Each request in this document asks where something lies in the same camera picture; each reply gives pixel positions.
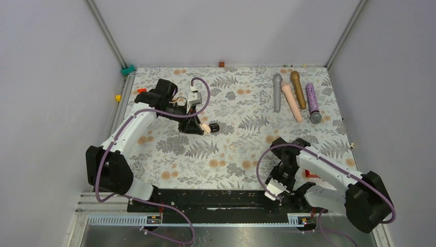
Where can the grey toy microphone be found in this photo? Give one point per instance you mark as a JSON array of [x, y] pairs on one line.
[[276, 81]]

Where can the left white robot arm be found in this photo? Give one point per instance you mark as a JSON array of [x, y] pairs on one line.
[[107, 166]]

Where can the teal clamp block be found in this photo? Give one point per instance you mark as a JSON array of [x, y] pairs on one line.
[[128, 70]]

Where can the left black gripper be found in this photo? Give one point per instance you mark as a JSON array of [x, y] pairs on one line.
[[191, 124]]

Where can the aluminium frame rail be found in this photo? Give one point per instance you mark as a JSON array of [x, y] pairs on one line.
[[99, 20]]

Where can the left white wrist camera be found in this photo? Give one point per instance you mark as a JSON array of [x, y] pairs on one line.
[[194, 97]]

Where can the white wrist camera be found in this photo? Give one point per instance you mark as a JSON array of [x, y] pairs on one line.
[[194, 97], [274, 189]]

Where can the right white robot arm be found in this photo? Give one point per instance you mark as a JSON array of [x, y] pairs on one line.
[[361, 197]]

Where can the purple glitter toy microphone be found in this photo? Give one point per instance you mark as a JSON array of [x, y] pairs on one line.
[[315, 115]]

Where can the gold toy microphone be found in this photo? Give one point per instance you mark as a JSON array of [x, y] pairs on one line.
[[295, 79]]

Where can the floral patterned mat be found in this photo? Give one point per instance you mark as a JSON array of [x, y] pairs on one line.
[[242, 103]]

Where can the pink earbud charging case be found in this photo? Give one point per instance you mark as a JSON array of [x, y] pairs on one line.
[[209, 128]]

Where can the pink toy microphone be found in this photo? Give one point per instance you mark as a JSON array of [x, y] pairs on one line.
[[287, 92]]

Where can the yellow cube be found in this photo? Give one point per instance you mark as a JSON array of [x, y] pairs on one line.
[[118, 98]]

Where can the red plastic box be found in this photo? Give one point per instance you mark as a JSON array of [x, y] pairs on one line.
[[309, 174]]

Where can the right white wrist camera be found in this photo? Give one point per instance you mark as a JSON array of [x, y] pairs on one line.
[[274, 189]]

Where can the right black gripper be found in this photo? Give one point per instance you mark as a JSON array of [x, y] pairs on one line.
[[274, 175]]

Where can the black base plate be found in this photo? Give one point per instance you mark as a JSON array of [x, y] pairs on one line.
[[223, 206]]

